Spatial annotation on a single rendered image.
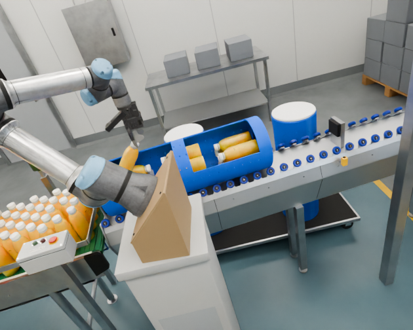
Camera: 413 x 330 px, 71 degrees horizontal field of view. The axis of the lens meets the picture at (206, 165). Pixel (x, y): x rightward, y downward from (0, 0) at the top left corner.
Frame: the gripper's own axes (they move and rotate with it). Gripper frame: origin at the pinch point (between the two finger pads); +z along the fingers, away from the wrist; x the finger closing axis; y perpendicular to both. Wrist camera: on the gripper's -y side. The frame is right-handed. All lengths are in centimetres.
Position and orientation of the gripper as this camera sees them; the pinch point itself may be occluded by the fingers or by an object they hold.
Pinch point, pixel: (135, 143)
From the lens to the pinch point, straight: 145.1
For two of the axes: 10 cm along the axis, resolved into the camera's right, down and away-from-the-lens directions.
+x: -2.0, -5.0, 8.4
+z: 2.3, 8.1, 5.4
